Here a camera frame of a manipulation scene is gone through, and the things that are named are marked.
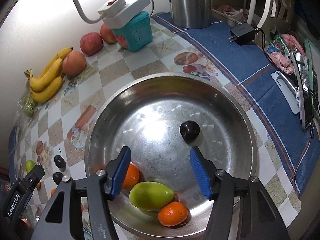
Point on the peach coloured apple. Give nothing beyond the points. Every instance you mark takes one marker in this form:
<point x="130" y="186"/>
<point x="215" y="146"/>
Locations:
<point x="74" y="63"/>

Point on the green mango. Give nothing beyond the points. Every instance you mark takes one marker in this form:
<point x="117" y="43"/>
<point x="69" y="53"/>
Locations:
<point x="150" y="195"/>
<point x="29" y="165"/>

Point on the black smartphone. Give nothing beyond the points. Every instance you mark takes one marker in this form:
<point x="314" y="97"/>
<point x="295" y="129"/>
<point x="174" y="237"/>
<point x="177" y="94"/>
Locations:
<point x="301" y="69"/>

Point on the steel thermos jug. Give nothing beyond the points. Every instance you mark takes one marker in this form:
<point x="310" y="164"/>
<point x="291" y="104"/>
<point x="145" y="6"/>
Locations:
<point x="194" y="14"/>

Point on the red apple far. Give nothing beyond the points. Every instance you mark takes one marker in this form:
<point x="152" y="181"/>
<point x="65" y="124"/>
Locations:
<point x="107" y="35"/>

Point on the checkered fruit print tablecloth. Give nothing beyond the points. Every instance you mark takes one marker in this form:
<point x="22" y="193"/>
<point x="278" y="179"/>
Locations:
<point x="61" y="125"/>

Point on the white shelf rack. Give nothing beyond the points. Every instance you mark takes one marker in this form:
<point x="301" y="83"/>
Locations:
<point x="265" y="14"/>

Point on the black plum with stem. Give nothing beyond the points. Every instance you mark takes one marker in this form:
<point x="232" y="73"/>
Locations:
<point x="60" y="162"/>

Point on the teal plastic box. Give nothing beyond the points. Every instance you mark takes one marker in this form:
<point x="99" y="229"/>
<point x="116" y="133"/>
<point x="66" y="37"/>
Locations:
<point x="136" y="33"/>

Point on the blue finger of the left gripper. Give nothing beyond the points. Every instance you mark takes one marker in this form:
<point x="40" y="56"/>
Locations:
<point x="35" y="175"/>

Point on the black power adapter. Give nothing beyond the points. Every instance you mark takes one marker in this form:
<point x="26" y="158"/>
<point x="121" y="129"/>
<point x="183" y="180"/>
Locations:
<point x="242" y="34"/>

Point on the pink snack bag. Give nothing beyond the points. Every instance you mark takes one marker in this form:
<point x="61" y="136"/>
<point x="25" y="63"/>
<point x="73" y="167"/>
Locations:
<point x="279" y="50"/>

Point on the red apple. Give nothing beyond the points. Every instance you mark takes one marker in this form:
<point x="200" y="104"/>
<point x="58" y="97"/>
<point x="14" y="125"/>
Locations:
<point x="107" y="35"/>
<point x="91" y="43"/>

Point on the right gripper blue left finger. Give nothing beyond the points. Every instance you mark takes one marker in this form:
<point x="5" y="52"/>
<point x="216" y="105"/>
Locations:
<point x="116" y="172"/>

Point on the yellow banana bunch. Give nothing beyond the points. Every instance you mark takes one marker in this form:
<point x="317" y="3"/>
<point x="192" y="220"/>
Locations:
<point x="50" y="80"/>

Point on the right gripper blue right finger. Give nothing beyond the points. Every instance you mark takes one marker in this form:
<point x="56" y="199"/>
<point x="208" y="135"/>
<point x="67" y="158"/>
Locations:
<point x="204" y="172"/>

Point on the white phone stand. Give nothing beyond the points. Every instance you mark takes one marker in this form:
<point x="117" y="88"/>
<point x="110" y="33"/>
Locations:
<point x="288" y="90"/>

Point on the clear bag of green fruit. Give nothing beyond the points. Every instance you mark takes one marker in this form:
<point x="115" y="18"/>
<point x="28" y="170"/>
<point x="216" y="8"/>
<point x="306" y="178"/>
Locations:
<point x="26" y="106"/>

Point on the large steel bowl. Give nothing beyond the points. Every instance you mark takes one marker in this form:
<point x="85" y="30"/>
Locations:
<point x="146" y="116"/>

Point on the blue plaid cloth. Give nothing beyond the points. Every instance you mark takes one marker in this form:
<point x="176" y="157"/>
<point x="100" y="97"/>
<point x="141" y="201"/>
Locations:
<point x="250" y="71"/>

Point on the red apple middle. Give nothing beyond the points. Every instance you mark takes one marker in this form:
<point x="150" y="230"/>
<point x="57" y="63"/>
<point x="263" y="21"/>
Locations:
<point x="91" y="43"/>

